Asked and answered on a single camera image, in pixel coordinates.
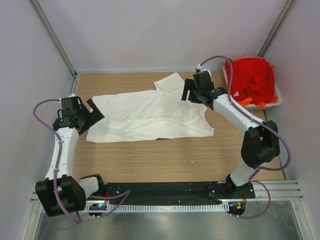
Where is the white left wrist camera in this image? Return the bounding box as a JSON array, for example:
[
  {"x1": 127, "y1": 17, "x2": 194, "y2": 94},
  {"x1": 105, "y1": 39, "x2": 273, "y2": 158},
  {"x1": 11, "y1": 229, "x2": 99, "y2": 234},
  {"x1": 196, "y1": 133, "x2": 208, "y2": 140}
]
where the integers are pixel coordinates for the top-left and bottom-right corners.
[{"x1": 59, "y1": 93, "x2": 76, "y2": 102}]

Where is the slotted cable duct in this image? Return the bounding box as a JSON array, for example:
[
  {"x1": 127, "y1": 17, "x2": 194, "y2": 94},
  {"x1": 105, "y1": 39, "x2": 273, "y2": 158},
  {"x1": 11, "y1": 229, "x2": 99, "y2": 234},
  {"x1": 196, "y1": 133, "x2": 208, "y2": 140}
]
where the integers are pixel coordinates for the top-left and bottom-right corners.
[{"x1": 85, "y1": 203, "x2": 229, "y2": 214}]

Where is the aluminium frame rail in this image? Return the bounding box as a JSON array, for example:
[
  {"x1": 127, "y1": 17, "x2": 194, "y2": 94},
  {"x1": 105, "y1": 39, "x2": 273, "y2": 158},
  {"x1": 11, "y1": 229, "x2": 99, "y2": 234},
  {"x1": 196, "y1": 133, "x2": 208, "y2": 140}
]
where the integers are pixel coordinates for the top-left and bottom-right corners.
[{"x1": 29, "y1": 181, "x2": 305, "y2": 204}]

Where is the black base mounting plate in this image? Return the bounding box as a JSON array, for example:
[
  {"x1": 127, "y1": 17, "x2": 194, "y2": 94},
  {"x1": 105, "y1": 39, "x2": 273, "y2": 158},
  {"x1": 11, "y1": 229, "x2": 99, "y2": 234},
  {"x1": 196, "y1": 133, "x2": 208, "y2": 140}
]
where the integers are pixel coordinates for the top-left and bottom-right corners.
[{"x1": 89, "y1": 181, "x2": 256, "y2": 206}]

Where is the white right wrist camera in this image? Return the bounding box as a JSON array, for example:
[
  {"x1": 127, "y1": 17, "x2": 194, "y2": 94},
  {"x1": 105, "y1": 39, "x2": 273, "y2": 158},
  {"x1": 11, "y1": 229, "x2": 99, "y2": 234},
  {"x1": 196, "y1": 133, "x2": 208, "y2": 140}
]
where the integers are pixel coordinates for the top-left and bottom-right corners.
[{"x1": 195, "y1": 64, "x2": 212, "y2": 76}]

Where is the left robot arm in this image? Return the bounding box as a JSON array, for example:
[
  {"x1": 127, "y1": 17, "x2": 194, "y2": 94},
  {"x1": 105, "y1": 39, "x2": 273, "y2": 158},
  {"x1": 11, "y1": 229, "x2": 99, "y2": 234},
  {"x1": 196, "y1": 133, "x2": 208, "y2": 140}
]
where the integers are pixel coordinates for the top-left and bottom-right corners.
[{"x1": 35, "y1": 94, "x2": 106, "y2": 217}]

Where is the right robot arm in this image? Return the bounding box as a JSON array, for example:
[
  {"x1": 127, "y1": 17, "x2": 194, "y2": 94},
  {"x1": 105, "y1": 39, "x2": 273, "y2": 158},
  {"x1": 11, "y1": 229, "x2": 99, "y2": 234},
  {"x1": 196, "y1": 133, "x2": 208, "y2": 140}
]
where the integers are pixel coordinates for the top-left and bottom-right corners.
[{"x1": 181, "y1": 71, "x2": 280, "y2": 198}]

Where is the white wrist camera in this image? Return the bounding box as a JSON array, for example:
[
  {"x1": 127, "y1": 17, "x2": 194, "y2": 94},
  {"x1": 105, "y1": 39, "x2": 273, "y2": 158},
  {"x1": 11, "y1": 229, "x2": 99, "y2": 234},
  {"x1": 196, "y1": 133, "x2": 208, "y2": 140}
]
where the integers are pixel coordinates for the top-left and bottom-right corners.
[
  {"x1": 195, "y1": 64, "x2": 212, "y2": 76},
  {"x1": 59, "y1": 93, "x2": 76, "y2": 102}
]

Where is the white t-shirt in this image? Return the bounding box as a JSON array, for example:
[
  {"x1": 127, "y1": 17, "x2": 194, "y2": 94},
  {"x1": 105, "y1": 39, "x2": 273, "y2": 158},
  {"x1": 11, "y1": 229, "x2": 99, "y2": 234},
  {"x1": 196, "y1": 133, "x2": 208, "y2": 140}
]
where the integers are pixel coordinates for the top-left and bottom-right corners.
[{"x1": 86, "y1": 72, "x2": 214, "y2": 143}]

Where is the red t-shirt in basket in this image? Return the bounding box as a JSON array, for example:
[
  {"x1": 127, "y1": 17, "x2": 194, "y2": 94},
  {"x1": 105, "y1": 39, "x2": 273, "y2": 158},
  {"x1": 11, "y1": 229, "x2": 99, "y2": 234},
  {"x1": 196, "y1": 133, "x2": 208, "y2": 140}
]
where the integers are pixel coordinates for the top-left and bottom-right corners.
[{"x1": 226, "y1": 57, "x2": 276, "y2": 104}]

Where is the grey perforated plastic basket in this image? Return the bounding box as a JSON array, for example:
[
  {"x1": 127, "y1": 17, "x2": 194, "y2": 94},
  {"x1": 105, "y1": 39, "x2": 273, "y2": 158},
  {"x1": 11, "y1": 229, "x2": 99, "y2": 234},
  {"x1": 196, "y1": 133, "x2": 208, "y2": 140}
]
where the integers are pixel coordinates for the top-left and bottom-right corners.
[{"x1": 221, "y1": 56, "x2": 283, "y2": 111}]

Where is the orange garment in basket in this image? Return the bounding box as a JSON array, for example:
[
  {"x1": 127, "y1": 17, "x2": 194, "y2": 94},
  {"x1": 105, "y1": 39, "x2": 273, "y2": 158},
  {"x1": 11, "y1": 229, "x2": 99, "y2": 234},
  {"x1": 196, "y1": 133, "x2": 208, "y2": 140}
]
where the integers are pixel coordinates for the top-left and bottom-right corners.
[{"x1": 237, "y1": 92, "x2": 282, "y2": 109}]

